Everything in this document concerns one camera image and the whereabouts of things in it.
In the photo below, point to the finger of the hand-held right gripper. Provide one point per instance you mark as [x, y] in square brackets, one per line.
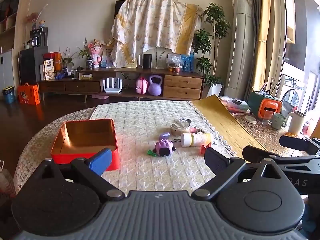
[295, 143]
[255, 153]

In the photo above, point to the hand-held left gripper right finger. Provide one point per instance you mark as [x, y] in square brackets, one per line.
[215, 158]

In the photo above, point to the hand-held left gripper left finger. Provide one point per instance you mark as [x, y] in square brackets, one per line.
[100, 161]

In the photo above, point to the red paper piece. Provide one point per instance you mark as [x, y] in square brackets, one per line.
[203, 148]

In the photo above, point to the white bottle with yellow label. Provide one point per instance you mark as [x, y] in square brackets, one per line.
[197, 139]

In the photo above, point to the red tin box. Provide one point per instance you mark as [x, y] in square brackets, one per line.
[85, 136]

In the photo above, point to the pink tube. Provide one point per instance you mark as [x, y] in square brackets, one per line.
[193, 130]

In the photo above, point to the gold round tin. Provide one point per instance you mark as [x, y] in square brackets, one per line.
[180, 128]

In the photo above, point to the small black round tin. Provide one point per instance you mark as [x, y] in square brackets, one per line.
[185, 120]

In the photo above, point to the purple spiky toy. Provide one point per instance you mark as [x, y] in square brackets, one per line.
[164, 148]

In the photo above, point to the small green toy piece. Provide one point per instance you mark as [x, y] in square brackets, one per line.
[151, 153]

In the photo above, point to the small purple block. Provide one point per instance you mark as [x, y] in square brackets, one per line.
[165, 136]

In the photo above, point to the white lidded cup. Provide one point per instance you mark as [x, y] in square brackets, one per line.
[296, 122]

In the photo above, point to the green mug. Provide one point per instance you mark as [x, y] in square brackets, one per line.
[277, 121]

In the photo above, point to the round beige coaster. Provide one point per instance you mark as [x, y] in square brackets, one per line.
[250, 119]

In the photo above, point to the clear drinking glass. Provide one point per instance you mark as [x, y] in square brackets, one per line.
[266, 120]

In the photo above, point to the yellow table mat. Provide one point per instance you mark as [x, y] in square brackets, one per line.
[225, 120]

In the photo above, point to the orange container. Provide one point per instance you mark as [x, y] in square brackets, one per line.
[270, 107]

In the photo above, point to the clear plastic bag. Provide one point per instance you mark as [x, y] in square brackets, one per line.
[235, 105]

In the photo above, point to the green utensil holder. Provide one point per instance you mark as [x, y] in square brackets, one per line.
[253, 100]

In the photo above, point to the quilted cream table mat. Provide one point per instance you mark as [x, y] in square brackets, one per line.
[140, 120]

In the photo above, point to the flat pink box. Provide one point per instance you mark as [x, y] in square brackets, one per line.
[100, 97]

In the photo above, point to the white router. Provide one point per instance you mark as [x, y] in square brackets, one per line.
[112, 86]

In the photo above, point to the wooden tv stand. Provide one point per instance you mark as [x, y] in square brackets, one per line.
[185, 86]

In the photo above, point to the pink toy suitcase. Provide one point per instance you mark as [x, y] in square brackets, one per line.
[141, 86]

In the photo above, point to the small white box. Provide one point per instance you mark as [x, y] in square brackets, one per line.
[86, 75]

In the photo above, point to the purple kettlebell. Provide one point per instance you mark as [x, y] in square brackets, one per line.
[155, 87]

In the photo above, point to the blue toy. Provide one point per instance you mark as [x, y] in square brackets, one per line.
[60, 76]

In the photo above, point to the yellow curtain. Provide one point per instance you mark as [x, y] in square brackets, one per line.
[261, 55]

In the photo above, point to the orange gift bag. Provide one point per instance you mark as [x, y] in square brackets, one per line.
[28, 93]

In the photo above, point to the potted orchid plant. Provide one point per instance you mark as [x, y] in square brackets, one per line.
[88, 63]

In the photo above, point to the blue picture card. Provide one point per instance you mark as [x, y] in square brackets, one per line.
[187, 63]

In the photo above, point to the plastic bag of fruit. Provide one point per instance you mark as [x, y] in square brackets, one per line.
[173, 63]

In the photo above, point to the small potted plant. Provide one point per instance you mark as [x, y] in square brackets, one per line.
[67, 62]

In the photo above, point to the printed snack bag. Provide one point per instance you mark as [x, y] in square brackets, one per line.
[49, 70]

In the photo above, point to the pink doll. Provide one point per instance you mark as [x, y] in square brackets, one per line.
[96, 56]

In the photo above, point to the white standing air conditioner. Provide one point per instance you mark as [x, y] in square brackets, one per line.
[241, 45]

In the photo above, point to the black speaker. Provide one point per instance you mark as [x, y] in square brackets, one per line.
[147, 61]

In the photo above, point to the blue bucket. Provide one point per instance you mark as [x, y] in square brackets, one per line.
[8, 95]

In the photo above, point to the red gift box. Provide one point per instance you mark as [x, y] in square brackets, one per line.
[53, 58]

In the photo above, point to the black cabinet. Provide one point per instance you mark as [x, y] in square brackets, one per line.
[31, 65]

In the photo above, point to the potted tree in white planter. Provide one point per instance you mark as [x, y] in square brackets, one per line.
[215, 30]

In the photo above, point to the black coffee machine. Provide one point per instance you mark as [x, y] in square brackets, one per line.
[38, 37]

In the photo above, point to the floral cover cloth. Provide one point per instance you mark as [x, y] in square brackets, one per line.
[152, 27]

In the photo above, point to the wall shelf unit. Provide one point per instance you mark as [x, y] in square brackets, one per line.
[10, 42]

